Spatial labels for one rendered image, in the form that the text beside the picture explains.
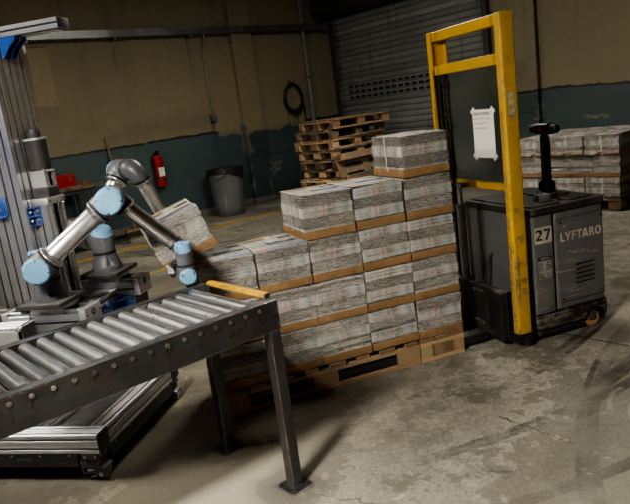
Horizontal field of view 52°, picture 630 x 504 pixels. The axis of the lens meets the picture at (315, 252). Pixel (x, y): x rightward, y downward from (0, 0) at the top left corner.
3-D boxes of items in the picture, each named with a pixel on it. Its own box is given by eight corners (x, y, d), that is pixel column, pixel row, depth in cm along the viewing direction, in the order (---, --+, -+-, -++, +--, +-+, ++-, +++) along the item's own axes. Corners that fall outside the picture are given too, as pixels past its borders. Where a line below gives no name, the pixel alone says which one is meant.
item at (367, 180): (325, 184, 375) (325, 182, 375) (370, 176, 383) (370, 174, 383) (349, 188, 340) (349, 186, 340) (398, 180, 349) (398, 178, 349)
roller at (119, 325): (114, 325, 261) (111, 313, 260) (169, 348, 226) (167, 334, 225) (102, 329, 258) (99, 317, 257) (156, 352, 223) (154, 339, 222)
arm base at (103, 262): (87, 273, 334) (83, 255, 332) (102, 266, 349) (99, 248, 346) (113, 271, 331) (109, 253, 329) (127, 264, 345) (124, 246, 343)
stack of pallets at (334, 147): (356, 192, 1111) (347, 115, 1083) (399, 192, 1044) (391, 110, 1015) (300, 207, 1022) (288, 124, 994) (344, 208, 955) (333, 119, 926)
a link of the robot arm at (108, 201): (42, 285, 285) (131, 198, 287) (35, 293, 271) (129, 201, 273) (20, 266, 281) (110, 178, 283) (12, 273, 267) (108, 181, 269)
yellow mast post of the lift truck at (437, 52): (449, 304, 437) (425, 33, 399) (460, 301, 439) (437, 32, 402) (456, 307, 428) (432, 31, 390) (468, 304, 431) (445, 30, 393)
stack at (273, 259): (209, 392, 369) (184, 251, 351) (392, 343, 405) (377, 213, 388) (224, 419, 334) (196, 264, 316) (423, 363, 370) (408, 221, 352)
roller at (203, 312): (172, 304, 278) (167, 294, 276) (232, 322, 242) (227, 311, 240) (162, 311, 275) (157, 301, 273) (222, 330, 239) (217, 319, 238)
